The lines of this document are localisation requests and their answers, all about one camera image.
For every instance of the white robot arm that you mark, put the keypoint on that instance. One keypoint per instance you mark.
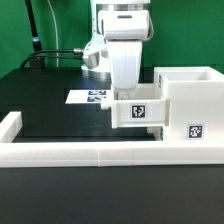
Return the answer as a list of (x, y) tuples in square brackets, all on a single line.
[(95, 55)]

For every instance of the black camera stand pole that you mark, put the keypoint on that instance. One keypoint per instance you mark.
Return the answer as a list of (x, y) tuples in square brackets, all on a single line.
[(35, 62)]

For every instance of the white U-shaped border frame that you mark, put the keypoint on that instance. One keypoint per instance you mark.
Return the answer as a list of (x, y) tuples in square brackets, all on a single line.
[(99, 154)]

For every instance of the white front drawer with tag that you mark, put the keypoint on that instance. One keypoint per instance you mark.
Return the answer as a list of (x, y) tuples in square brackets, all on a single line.
[(157, 132)]

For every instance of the white drawer cabinet box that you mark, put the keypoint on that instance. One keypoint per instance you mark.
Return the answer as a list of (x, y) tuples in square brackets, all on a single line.
[(195, 102)]

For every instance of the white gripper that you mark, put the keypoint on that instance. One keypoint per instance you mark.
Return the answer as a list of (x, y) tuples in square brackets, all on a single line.
[(124, 33)]

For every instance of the white fiducial marker sheet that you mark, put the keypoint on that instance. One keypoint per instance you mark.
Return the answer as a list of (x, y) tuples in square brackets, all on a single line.
[(87, 96)]

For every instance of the white drawer with tag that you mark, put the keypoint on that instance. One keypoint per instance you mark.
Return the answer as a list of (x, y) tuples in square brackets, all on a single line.
[(144, 107), (157, 132)]

